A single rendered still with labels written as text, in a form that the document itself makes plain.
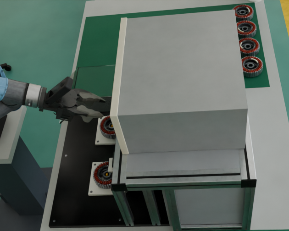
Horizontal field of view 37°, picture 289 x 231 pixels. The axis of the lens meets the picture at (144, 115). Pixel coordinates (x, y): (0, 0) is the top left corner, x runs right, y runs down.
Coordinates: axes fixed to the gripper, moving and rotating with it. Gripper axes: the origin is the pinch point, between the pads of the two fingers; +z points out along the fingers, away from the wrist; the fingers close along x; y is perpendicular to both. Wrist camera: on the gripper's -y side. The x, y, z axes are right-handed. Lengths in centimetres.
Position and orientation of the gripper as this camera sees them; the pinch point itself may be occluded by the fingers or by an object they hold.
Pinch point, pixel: (101, 106)
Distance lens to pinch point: 144.1
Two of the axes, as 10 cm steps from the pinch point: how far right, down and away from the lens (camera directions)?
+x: -0.4, 7.9, -6.1
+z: 9.6, 2.1, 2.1
